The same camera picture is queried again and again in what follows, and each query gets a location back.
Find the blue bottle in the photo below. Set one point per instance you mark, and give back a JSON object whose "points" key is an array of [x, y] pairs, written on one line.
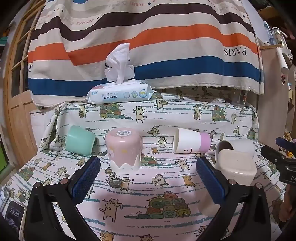
{"points": [[267, 32]]}

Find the white device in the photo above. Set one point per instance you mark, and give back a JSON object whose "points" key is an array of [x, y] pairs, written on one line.
{"points": [[3, 197]]}

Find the clear bottle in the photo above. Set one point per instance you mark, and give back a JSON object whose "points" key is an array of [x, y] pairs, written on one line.
{"points": [[278, 36]]}

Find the white cup with pink base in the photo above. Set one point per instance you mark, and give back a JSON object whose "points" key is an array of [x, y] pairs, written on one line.
{"points": [[189, 141]]}

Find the person's right hand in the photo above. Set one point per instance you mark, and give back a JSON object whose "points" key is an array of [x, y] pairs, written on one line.
{"points": [[288, 206]]}

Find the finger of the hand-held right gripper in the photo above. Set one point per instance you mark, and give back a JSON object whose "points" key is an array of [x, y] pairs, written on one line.
{"points": [[285, 143], [274, 156]]}

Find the white wet wipe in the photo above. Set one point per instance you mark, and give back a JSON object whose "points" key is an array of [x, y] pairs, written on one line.
{"points": [[119, 60]]}

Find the pink cup with white rim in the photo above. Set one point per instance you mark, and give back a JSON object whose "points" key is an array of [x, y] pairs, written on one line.
{"points": [[123, 148]]}

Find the white paper roll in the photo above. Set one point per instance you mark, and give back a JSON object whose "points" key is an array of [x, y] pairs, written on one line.
{"points": [[281, 59]]}

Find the white cup with brown inside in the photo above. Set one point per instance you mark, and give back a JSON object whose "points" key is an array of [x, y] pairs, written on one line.
{"points": [[242, 146]]}

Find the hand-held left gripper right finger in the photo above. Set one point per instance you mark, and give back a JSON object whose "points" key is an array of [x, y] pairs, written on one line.
{"points": [[211, 183]]}

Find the wet wipes pack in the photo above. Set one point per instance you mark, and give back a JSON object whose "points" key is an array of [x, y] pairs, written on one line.
{"points": [[120, 93]]}

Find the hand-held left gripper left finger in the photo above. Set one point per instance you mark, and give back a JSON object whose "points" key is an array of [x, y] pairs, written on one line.
{"points": [[85, 179]]}

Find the wooden door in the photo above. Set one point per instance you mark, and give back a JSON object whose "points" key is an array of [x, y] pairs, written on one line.
{"points": [[20, 104]]}

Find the smartphone with white case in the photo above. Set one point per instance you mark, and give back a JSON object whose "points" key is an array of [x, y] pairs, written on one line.
{"points": [[14, 214]]}

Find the wooden shelf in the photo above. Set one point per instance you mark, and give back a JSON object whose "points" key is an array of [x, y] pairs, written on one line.
{"points": [[272, 97]]}

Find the mint green cup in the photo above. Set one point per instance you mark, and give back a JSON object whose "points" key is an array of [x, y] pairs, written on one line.
{"points": [[79, 140]]}

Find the striped cloth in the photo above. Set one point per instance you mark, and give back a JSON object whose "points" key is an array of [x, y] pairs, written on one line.
{"points": [[161, 34]]}

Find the cat print cloth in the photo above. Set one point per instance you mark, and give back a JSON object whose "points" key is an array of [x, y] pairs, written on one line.
{"points": [[161, 185]]}

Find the beige square cup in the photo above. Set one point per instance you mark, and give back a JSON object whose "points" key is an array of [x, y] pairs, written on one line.
{"points": [[235, 165]]}

